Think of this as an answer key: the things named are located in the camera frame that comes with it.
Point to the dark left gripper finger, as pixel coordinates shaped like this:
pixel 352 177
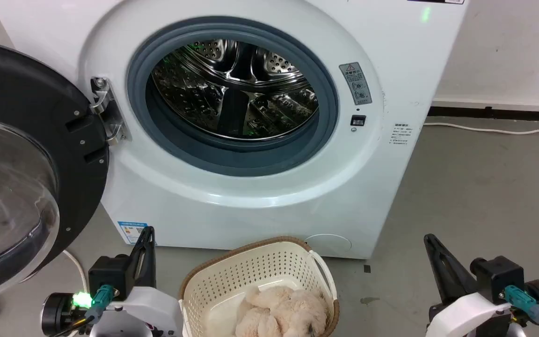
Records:
pixel 137 267
pixel 150 262

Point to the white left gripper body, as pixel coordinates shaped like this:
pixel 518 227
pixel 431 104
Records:
pixel 152 311

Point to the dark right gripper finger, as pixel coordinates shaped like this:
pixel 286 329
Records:
pixel 463 280
pixel 442 276

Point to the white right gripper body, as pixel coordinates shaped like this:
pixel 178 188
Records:
pixel 470 316

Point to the left arm black wrist joint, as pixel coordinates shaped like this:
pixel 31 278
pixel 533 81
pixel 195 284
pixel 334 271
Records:
pixel 56 312

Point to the white front-load washing machine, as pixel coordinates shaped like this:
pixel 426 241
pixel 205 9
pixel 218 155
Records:
pixel 391 61

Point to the blue energy label sticker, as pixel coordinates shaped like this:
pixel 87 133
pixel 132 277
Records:
pixel 131 231

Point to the cream perforated laundry basket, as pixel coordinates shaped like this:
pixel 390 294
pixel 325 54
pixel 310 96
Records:
pixel 232 276

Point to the round white filter cover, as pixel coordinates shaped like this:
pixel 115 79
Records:
pixel 330 244

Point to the grey rubber door gasket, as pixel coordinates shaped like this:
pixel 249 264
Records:
pixel 176 145

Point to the beige plush toy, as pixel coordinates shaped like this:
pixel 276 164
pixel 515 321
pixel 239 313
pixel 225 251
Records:
pixel 281 313

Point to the small printed text sticker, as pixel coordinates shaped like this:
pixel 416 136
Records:
pixel 401 133

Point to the metal door hinge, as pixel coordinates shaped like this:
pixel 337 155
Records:
pixel 108 112

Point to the black round washer door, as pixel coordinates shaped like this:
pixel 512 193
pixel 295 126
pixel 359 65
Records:
pixel 26 140

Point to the black door latch socket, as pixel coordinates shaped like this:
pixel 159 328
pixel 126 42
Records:
pixel 358 120

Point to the steel washer drum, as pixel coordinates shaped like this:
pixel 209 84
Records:
pixel 232 93

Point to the grey warning sticker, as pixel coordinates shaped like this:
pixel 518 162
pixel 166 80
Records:
pixel 356 83

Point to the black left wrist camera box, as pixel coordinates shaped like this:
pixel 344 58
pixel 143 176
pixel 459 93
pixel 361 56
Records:
pixel 109 276

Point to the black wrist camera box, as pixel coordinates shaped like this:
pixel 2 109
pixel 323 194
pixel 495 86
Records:
pixel 109 276
pixel 496 278

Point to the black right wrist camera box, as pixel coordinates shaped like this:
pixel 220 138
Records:
pixel 496 278

